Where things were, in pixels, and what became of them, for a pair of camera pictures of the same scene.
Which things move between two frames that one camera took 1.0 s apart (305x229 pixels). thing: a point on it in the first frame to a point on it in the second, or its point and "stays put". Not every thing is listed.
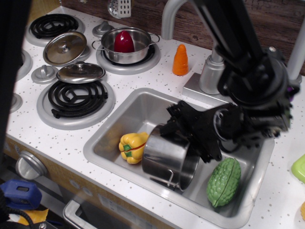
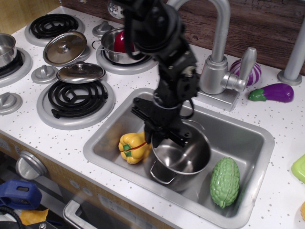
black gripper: [195, 127] to [167, 120]
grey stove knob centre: [44, 74] stays put
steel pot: [169, 160] stays put
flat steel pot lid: [64, 47] stays put
